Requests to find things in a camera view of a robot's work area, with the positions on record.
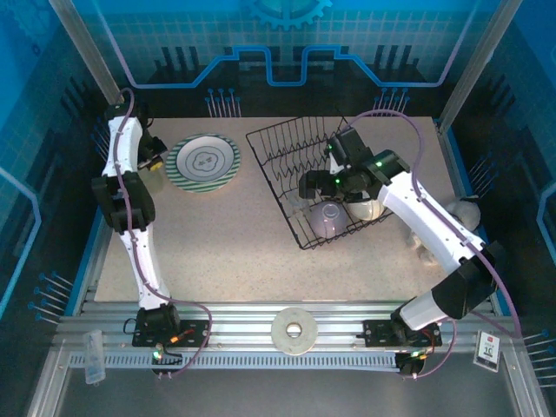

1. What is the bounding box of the grey slotted cable duct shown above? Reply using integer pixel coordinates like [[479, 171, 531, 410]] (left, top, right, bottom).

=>
[[69, 349, 407, 374]]

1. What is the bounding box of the white ceramic bowl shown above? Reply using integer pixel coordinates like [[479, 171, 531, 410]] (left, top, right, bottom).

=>
[[347, 197, 387, 221]]

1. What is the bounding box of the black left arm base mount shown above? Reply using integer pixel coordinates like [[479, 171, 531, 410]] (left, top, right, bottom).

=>
[[132, 319, 213, 348]]

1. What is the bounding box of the white label card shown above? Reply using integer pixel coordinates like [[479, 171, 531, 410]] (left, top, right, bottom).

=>
[[473, 330, 501, 371]]

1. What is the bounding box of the white crumpled towel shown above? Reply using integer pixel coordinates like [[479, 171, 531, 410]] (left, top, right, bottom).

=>
[[406, 197, 481, 267]]

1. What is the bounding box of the black wire dish rack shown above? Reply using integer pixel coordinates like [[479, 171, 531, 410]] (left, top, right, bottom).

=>
[[245, 115, 408, 251]]

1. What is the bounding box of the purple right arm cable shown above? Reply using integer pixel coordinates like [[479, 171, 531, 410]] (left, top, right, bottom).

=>
[[336, 109, 525, 380]]

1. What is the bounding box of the clear plastic tube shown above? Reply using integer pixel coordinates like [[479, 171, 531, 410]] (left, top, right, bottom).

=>
[[84, 329, 107, 386]]

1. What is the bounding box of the frosted pale tumbler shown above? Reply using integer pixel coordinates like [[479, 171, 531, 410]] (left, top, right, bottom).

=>
[[137, 167, 167, 195]]

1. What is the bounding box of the aluminium frame post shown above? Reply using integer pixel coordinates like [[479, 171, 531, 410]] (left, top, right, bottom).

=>
[[436, 0, 525, 131], [46, 0, 144, 134]]

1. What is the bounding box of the grey round disc with hole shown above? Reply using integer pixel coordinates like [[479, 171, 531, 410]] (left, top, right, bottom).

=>
[[270, 307, 319, 356]]

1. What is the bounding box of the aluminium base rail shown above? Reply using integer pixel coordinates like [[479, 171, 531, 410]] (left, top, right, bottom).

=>
[[56, 299, 522, 354]]

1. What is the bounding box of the green white striped plate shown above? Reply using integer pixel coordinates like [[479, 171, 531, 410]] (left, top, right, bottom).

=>
[[165, 133, 242, 194]]

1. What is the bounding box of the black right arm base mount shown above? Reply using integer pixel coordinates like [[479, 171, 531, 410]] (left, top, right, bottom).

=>
[[362, 319, 442, 348]]

